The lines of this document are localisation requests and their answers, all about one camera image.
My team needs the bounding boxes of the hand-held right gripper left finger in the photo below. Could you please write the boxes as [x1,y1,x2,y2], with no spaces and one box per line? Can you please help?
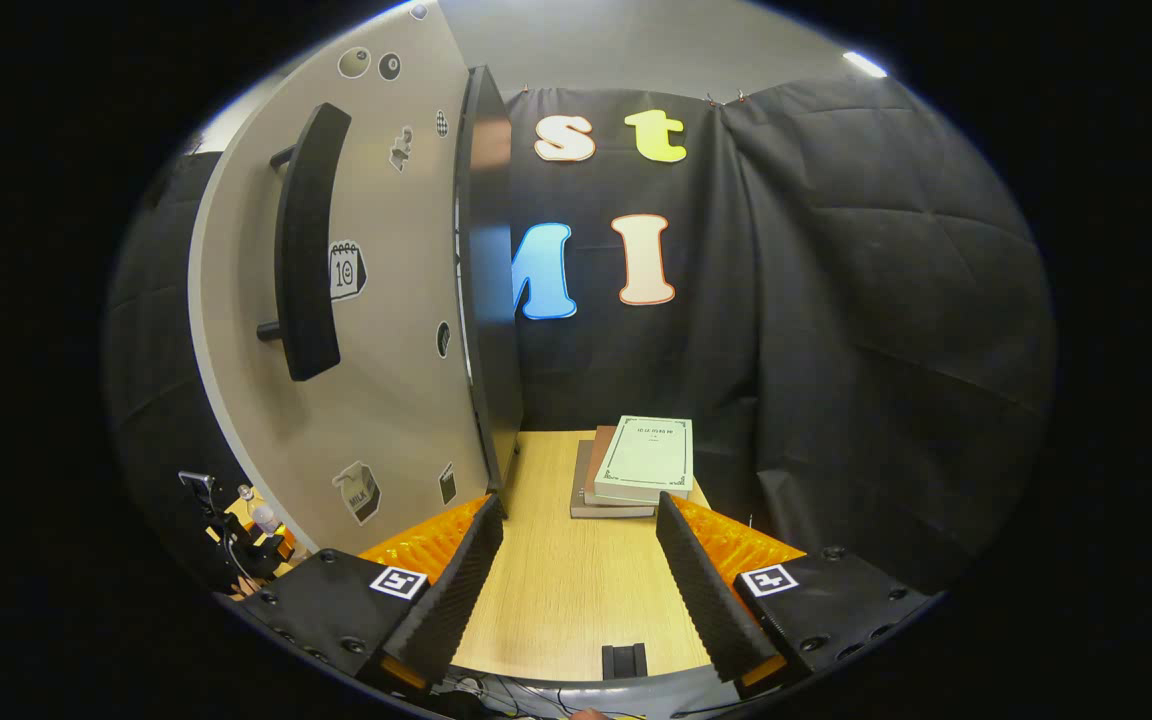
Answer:
[231,493,507,696]

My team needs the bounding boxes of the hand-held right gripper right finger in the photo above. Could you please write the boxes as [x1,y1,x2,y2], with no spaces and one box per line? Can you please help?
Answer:
[654,492,942,701]

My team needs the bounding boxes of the clear plastic bottle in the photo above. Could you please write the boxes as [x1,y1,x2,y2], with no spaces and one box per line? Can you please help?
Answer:
[238,485,282,536]

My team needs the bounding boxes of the grey cabinet door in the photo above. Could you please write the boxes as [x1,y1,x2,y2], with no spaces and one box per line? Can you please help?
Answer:
[186,0,497,556]

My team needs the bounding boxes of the dark grey cabinet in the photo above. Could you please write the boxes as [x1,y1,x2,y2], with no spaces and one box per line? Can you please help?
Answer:
[454,65,525,493]

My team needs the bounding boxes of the black cabinet door handle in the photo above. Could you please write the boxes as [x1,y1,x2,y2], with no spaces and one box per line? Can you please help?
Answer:
[256,102,353,383]

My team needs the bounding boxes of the black table clamp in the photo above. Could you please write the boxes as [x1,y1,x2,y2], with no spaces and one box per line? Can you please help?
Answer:
[601,643,649,681]

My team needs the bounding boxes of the light green book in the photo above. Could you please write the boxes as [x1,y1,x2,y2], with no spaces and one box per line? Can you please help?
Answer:
[593,415,695,504]

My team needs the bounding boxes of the brown book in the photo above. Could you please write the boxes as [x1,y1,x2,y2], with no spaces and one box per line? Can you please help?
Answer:
[584,425,627,508]

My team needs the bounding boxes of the black backdrop cloth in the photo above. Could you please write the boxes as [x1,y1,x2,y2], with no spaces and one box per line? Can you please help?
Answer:
[101,75,1057,596]

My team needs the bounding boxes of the black cables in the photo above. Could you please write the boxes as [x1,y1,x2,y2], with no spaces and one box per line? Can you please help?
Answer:
[436,672,637,720]

